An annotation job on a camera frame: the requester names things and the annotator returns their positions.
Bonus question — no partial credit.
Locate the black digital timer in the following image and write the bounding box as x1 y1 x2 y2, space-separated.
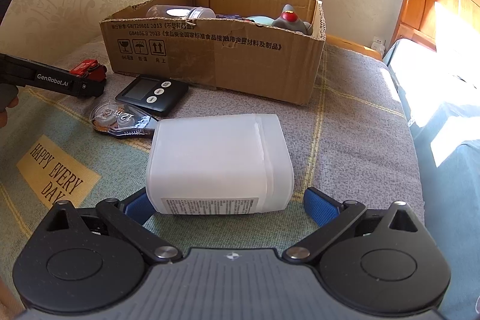
115 76 189 117

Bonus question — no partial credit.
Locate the light blue bed sheet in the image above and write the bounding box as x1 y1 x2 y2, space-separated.
383 39 479 319

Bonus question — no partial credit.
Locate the grey dog squeaky toy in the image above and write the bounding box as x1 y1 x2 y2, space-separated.
271 4 313 36

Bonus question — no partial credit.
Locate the brown cardboard box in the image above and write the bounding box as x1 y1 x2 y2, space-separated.
100 0 326 106

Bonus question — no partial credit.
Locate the red toy train engine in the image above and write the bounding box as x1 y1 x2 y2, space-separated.
69 59 107 83

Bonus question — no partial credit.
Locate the person's left hand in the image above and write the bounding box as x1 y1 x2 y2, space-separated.
0 83 19 127

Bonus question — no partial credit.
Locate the clear correction tape dispenser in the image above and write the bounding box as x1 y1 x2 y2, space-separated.
89 101 159 138

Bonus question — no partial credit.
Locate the clear jar with silver lid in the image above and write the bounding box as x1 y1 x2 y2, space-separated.
145 5 216 20

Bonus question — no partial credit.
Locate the mint green round case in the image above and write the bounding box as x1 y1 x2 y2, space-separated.
245 15 274 26

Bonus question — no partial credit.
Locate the white wall socket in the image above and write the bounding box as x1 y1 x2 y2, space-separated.
370 37 386 57

